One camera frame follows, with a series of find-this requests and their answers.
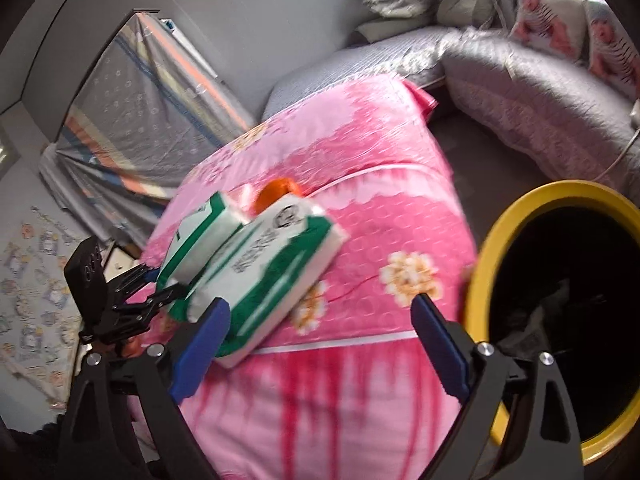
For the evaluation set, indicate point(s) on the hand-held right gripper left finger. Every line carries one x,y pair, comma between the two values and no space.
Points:
200,355

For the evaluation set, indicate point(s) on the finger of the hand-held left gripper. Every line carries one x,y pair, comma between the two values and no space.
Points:
155,299
135,276

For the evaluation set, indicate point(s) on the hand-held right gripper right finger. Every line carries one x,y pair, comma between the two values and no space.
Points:
440,355

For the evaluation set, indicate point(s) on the green white tissue packet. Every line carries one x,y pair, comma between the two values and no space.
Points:
200,240
280,270

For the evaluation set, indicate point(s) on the yellow trash bin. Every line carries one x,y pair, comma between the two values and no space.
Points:
565,195

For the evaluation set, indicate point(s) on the white tv cabinet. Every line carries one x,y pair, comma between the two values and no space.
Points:
120,257

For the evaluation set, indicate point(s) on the pink floral blanket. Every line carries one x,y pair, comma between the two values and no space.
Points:
350,410

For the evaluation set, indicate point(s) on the orange fruit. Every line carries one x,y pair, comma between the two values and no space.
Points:
275,192

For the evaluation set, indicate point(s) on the striped floral cloth cover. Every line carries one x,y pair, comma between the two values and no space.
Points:
140,110

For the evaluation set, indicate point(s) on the grey quilted sofa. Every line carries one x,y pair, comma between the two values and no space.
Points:
525,105

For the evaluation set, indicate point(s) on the flat grey cushion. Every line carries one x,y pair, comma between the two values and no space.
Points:
390,30

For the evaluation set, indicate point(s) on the beige grey cushion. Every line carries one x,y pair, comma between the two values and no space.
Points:
465,10

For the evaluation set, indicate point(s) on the baby print pillow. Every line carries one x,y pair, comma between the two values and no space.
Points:
550,20
610,45

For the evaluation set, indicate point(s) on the cartoon printed wall mat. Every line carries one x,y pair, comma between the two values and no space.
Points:
35,300

